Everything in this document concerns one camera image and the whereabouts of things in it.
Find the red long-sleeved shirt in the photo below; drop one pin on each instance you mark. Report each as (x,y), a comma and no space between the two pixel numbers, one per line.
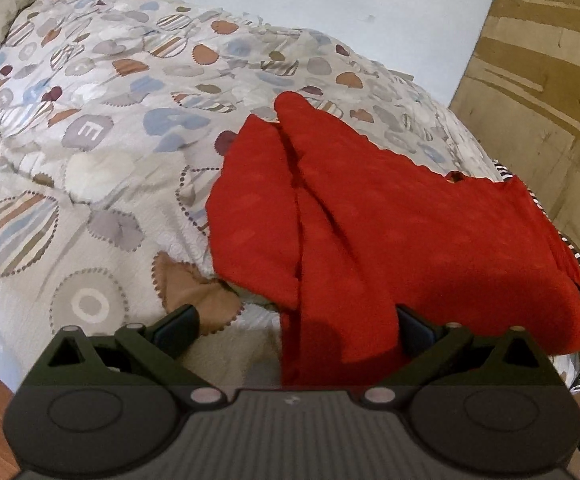
(394,240)

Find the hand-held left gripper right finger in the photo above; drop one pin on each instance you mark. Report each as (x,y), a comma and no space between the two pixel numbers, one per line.
(413,333)

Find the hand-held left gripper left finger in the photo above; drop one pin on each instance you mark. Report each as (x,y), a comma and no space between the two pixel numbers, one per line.
(177,328)

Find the plywood panel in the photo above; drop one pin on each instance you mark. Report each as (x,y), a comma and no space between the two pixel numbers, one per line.
(544,85)

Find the patterned white duvet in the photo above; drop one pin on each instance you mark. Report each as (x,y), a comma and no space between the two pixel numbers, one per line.
(110,160)

